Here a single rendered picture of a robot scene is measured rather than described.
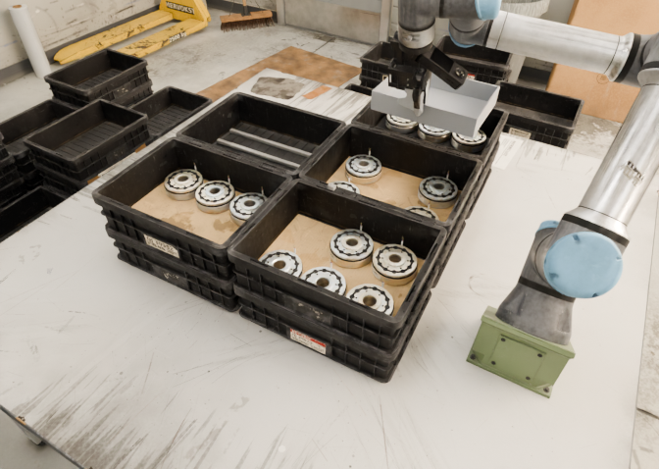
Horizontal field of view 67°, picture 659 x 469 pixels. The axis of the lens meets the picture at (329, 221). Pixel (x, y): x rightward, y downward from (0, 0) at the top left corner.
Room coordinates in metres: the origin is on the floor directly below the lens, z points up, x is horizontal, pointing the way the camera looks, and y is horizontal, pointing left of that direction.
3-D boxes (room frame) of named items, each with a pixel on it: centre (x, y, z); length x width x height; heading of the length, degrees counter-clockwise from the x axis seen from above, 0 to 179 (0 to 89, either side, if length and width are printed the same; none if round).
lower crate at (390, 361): (0.77, -0.02, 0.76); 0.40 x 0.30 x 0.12; 63
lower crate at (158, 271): (0.96, 0.33, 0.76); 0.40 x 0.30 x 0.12; 63
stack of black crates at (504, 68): (2.57, -0.75, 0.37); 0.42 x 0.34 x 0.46; 61
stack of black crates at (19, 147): (1.95, 1.35, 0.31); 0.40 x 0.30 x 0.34; 151
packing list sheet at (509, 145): (1.53, -0.51, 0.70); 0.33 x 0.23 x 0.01; 61
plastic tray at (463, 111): (1.16, -0.27, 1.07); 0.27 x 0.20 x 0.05; 61
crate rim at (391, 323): (0.77, -0.02, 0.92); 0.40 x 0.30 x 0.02; 63
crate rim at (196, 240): (0.96, 0.33, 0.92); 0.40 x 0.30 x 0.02; 63
